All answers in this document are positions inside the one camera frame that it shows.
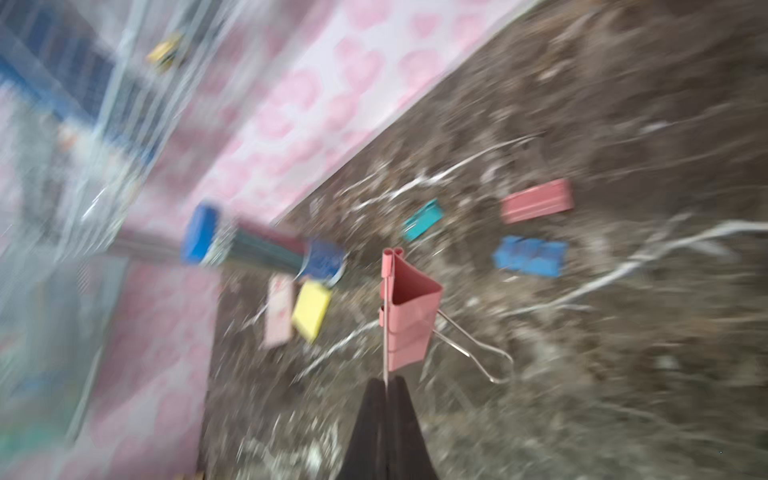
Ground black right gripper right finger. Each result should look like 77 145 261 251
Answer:
385 376 439 480

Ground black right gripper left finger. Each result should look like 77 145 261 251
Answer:
336 379 387 480

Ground pink binder clip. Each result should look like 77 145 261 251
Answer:
501 179 574 224
379 247 515 385

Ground teal binder clip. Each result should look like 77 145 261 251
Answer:
402 199 444 241

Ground blue binder clip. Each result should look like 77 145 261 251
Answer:
492 236 568 278

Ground yellow sticky note pad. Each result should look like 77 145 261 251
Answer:
292 281 331 343

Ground blue lid pencil tube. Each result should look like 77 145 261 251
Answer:
180 203 346 286

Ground yellow utility knife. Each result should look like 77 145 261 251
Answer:
146 33 183 72

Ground white wire wall shelf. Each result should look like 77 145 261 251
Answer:
1 0 242 262

